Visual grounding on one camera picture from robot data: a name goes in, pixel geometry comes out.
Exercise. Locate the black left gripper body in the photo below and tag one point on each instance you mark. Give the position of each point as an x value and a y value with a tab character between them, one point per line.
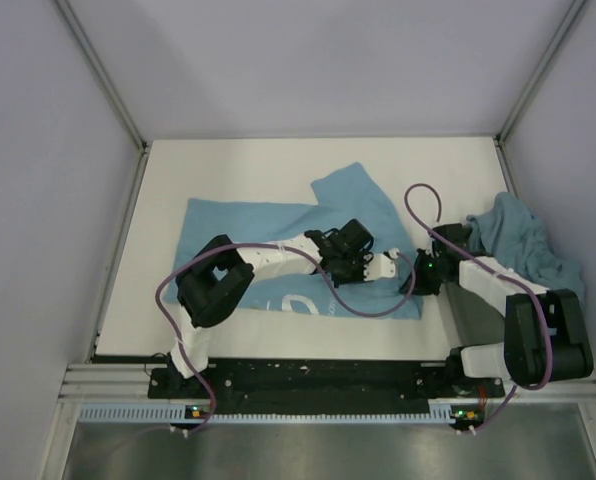
352	269

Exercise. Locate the aluminium frame post left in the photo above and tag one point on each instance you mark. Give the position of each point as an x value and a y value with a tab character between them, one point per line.
99	71

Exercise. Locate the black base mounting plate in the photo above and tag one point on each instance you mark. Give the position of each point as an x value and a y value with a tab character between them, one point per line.
243	385

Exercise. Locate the light blue printed t-shirt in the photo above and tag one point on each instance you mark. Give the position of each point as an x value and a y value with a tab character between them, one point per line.
345	194

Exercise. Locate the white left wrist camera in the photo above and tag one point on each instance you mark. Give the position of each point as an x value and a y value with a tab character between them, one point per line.
381	266

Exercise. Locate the aluminium frame post right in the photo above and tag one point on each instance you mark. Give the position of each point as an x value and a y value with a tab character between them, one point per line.
566	26

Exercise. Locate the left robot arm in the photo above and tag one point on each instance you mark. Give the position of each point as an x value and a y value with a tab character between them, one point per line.
209	291

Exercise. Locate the light blue plain t-shirt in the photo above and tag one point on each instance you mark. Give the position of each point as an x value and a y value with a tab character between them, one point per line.
518	240

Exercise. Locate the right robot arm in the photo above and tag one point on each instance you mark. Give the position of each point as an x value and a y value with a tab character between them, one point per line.
544	338

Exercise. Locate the aluminium frame post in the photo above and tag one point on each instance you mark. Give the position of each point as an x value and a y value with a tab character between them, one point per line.
99	71
566	26

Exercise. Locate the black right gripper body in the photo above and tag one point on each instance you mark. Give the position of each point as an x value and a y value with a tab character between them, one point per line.
429	273

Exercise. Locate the light blue cable duct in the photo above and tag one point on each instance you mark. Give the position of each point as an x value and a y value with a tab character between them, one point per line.
179	414

